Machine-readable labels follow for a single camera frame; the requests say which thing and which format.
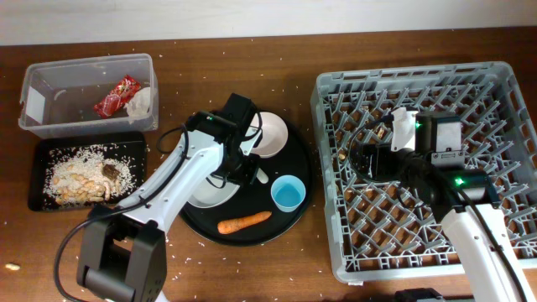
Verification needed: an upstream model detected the white plastic fork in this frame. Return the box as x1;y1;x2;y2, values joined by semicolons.
256;168;269;184

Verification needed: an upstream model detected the light grey plate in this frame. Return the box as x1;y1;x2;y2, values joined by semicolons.
188;176;240;208

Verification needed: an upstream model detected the pink bowl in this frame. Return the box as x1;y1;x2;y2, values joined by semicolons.
251;112;289;159

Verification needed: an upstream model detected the blue cup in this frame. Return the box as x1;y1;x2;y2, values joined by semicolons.
270;175;306;212

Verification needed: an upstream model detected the orange carrot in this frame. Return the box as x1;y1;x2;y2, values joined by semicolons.
217;211;272;235

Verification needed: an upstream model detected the white tissue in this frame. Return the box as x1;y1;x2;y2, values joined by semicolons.
124;87;151;118

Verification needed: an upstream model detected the brown food scrap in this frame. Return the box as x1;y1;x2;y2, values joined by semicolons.
102;164;120;180

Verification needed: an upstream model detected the red snack wrapper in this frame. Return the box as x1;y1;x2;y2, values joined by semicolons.
93;75;142;118

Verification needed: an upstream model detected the rice and peanut waste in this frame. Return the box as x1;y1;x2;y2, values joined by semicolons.
44;143;138;207

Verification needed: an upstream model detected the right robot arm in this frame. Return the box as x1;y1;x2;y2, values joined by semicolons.
347;108;535;301

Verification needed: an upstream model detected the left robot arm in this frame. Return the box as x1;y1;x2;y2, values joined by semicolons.
53;94;262;301

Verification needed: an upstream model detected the grey dishwasher rack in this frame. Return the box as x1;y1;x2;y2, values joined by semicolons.
310;61;536;284

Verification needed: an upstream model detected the round black tray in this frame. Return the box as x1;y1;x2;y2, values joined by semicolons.
180;122;315;247

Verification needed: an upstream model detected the clear plastic bin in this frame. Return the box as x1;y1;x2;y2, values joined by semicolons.
18;54;159;139

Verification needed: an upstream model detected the black rectangular tray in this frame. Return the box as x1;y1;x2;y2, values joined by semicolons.
27;132;148;212

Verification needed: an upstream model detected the peanut on table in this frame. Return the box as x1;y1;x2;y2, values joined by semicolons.
5;263;20;271

